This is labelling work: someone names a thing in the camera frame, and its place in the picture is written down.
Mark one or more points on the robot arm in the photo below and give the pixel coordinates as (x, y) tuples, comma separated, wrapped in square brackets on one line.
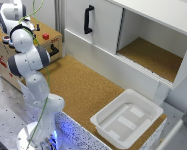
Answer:
[(34, 86)]

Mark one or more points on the white sliding door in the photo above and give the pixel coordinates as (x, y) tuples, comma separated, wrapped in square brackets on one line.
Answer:
[(103, 26)]

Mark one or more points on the wooden drawer box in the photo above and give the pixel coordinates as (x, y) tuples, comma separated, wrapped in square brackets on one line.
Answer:
[(54, 39)]

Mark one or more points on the white plastic box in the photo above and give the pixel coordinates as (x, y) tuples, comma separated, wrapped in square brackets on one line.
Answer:
[(128, 120)]

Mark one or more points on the white cabinet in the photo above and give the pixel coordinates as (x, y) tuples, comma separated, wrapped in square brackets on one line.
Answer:
[(149, 20)]

